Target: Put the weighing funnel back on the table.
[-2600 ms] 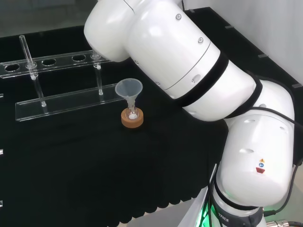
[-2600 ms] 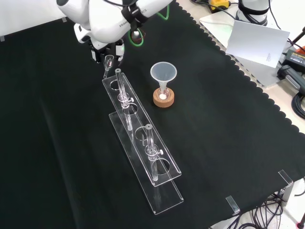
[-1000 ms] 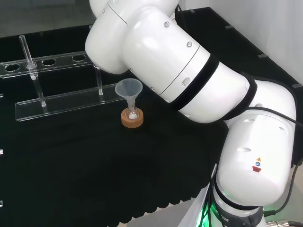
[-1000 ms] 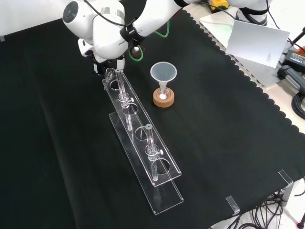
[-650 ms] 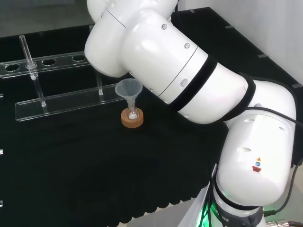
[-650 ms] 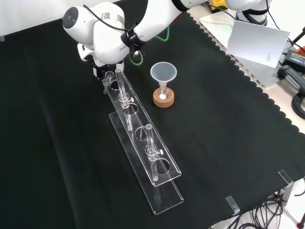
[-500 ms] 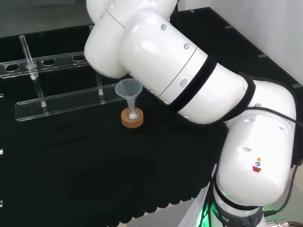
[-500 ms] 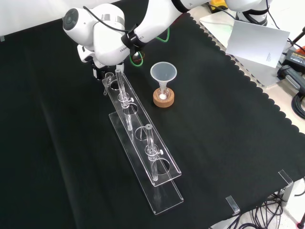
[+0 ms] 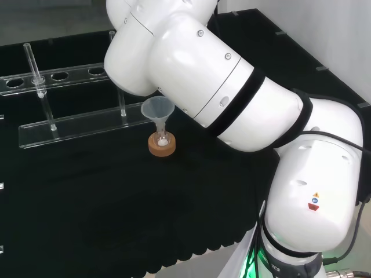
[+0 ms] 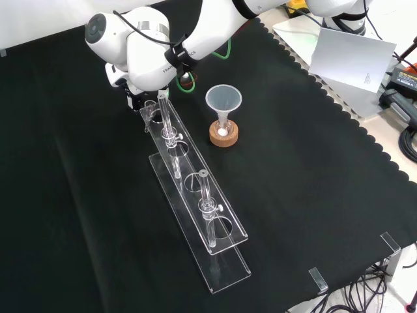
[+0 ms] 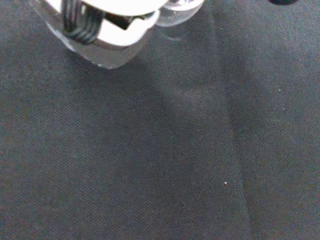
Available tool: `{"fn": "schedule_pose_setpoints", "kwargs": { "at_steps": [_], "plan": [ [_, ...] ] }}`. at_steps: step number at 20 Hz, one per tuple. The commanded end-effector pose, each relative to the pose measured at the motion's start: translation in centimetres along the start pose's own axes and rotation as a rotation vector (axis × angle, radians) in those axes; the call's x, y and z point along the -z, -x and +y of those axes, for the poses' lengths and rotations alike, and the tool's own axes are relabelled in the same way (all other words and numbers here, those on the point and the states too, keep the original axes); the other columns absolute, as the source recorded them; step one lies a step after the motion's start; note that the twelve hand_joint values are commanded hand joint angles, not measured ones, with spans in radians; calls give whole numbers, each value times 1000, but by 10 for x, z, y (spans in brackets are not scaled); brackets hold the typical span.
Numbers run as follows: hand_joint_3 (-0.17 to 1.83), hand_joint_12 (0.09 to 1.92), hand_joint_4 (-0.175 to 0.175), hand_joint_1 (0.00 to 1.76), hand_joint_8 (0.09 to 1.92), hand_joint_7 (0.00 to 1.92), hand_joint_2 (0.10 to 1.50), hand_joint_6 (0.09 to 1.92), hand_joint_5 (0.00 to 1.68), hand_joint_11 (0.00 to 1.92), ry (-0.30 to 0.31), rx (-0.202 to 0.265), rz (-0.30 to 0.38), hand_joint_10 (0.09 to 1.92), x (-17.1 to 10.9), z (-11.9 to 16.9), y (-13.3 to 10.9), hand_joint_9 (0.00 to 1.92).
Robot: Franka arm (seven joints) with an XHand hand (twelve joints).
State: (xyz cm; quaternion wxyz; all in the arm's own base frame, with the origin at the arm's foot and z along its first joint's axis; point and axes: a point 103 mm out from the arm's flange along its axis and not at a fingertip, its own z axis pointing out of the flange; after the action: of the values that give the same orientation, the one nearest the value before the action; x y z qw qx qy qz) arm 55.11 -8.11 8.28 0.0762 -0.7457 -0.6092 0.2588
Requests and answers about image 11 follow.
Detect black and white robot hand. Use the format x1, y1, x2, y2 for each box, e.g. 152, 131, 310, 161
33, 0, 161, 70

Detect black cloth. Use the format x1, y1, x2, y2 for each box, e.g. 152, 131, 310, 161
0, 0, 320, 240

